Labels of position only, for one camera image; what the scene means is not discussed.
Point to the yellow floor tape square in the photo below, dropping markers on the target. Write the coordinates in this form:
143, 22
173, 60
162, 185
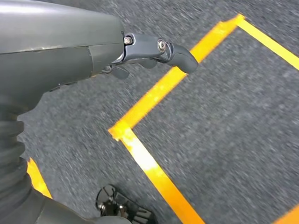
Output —
152, 167

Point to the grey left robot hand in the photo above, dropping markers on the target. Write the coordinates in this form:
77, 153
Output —
58, 46

